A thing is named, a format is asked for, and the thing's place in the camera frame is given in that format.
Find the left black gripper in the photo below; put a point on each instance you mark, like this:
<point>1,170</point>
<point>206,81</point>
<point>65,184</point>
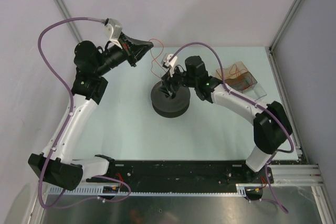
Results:
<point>136,49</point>

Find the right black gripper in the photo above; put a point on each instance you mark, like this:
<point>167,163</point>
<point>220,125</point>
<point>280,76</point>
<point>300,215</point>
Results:
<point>167,81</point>

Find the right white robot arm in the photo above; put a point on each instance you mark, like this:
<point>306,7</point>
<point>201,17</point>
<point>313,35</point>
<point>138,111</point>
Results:
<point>271,126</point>

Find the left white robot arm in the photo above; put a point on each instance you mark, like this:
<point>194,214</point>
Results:
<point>56,165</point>

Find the clear plastic bin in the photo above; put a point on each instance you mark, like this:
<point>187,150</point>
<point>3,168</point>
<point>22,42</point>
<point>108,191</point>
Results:
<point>253,89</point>

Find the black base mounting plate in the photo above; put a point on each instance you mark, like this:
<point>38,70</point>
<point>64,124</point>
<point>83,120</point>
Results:
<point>184,177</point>

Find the black cable spool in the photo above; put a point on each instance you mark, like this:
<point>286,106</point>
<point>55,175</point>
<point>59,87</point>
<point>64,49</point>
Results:
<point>170,106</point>

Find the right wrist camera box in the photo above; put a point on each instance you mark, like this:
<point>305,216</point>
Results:
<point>169,62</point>

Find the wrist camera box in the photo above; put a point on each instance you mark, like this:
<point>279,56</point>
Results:
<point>169,62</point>
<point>112,30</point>

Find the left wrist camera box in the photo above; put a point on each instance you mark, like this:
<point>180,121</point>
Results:
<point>112,30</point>

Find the left aluminium frame post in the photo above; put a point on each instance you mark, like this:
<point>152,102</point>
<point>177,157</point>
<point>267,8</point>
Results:
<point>61,5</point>

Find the aluminium frame post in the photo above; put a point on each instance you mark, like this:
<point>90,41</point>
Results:
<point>61,5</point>
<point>296,4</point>

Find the grey slotted cable duct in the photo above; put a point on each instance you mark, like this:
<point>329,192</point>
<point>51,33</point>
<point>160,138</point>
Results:
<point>100,190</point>

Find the aluminium front rail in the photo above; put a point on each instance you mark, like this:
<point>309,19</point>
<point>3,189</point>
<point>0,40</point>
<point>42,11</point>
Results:
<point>296,175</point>

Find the right aluminium frame post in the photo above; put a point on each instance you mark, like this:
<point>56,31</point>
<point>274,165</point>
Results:
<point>296,4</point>

